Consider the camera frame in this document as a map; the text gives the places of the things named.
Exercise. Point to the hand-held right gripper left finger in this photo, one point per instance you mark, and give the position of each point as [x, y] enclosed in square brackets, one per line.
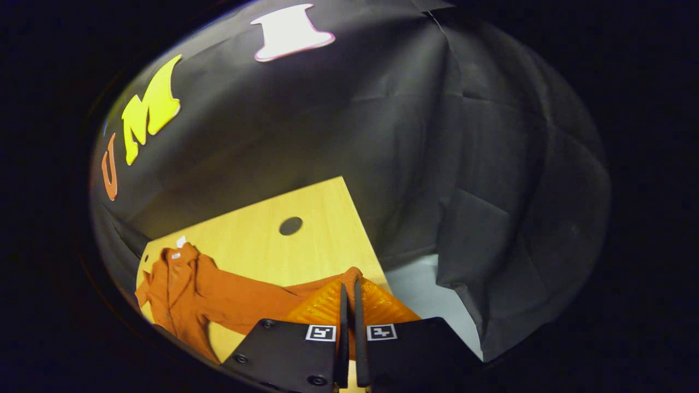
[343, 349]

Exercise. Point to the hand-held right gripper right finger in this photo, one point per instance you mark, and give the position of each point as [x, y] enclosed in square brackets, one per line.
[359, 349]

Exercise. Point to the orange button shirt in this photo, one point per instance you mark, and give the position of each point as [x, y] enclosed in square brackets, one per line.
[246, 300]

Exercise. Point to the black backdrop cloth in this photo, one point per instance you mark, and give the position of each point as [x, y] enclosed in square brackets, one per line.
[382, 136]

